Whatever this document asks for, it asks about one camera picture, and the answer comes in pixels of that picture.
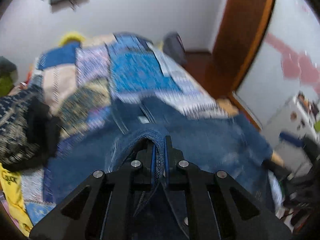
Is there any yellow pillow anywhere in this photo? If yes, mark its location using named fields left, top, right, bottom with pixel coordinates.
left=59, top=31, right=86, bottom=47

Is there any white sticker covered cabinet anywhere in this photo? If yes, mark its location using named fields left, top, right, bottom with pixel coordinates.
left=261, top=93, right=319, bottom=176

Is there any blue patchwork bedspread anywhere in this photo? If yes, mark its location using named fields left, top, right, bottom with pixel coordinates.
left=21, top=34, right=226, bottom=225

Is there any dark patterned knit garment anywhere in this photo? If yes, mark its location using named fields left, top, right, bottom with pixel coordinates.
left=1, top=85, right=62, bottom=172

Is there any dark green cloth pile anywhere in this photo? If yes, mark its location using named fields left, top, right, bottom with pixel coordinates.
left=0, top=56, right=18, bottom=97

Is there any blue denim jacket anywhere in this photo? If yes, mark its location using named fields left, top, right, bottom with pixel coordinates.
left=43, top=96, right=276, bottom=240

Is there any yellow printed shirt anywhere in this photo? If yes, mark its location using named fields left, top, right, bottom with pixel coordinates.
left=1, top=165, right=33, bottom=237

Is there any beige plush blanket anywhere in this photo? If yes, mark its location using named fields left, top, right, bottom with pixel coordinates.
left=216, top=99, right=239, bottom=116

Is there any grey purple backpack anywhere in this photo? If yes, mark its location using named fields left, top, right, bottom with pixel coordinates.
left=163, top=32, right=187, bottom=66

